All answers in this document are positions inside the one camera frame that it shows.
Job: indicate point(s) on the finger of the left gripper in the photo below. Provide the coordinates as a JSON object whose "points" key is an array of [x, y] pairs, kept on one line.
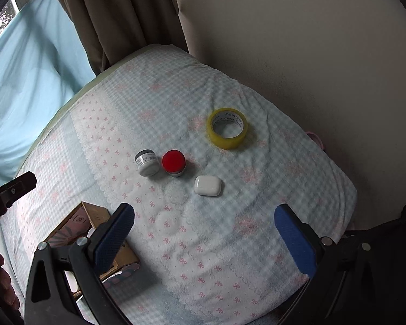
{"points": [[16, 188]]}

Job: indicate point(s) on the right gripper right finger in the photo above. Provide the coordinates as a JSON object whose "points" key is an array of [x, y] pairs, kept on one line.
{"points": [[328, 295]]}

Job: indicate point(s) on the open cardboard box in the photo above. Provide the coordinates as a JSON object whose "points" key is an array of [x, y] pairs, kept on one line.
{"points": [[106, 233]]}

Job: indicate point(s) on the light blue hanging cloth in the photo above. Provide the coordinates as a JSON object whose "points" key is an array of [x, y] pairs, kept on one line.
{"points": [[42, 66]]}

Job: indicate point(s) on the white earbuds case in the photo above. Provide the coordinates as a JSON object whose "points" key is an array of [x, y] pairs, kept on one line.
{"points": [[207, 185]]}

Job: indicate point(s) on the black lid white jar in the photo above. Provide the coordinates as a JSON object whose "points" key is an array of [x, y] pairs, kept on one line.
{"points": [[147, 163]]}

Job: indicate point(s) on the checkered floral bed sheet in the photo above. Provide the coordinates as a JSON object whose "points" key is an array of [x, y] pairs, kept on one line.
{"points": [[204, 260]]}

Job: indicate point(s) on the yellow tape roll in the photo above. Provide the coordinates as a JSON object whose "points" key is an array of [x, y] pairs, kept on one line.
{"points": [[227, 128]]}

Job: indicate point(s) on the red lid small jar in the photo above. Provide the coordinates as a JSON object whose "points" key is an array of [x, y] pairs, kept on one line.
{"points": [[173, 162]]}

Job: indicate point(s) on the brown curtain right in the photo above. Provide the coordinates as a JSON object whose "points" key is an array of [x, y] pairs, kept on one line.
{"points": [[110, 30]]}

